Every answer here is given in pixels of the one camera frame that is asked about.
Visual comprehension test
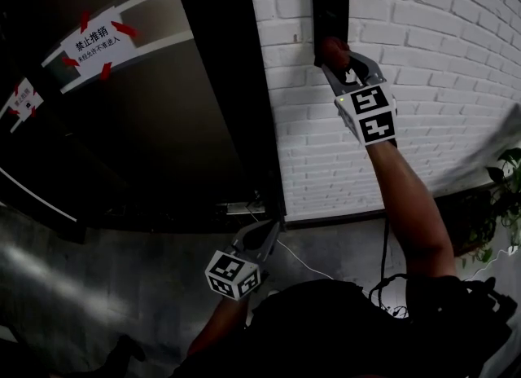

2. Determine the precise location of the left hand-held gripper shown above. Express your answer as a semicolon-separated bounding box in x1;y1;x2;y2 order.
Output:
204;220;282;301

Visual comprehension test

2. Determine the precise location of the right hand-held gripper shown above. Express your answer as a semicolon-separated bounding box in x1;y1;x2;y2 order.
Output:
320;50;398;147

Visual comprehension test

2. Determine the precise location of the black wall access reader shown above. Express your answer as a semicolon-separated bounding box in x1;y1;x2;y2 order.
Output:
311;0;350;68

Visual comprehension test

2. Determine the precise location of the person's left forearm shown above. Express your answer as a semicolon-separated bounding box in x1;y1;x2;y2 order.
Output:
186;297;250;357

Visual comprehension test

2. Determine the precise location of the person's right forearm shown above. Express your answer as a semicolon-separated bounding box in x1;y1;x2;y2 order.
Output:
367;138;456;283

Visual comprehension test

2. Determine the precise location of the person's black clothing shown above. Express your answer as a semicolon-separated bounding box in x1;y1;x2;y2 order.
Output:
170;278;514;378

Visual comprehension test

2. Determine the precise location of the dark glass door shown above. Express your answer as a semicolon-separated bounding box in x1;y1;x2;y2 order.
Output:
0;0;266;231

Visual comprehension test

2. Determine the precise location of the potted green plant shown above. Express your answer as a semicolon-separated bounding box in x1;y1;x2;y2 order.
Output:
450;147;521;268

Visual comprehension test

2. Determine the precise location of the large white taped paper sign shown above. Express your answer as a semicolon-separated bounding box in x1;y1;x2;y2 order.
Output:
60;10;139;81

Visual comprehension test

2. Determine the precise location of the small white taped paper sign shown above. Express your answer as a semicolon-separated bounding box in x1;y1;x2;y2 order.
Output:
7;77;45;119

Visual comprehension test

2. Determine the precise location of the metal door floor bracket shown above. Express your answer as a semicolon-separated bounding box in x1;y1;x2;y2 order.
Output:
215;200;268;216

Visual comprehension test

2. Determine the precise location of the thin white cable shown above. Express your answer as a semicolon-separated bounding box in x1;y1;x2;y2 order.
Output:
245;204;510;283

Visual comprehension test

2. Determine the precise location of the black door frame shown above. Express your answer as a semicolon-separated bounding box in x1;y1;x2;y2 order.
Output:
166;0;287;223

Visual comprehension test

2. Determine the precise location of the black cable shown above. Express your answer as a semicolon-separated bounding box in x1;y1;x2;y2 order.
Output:
367;213;409;319

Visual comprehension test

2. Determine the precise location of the black strapped pack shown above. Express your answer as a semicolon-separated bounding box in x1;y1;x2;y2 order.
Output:
459;276;514;335

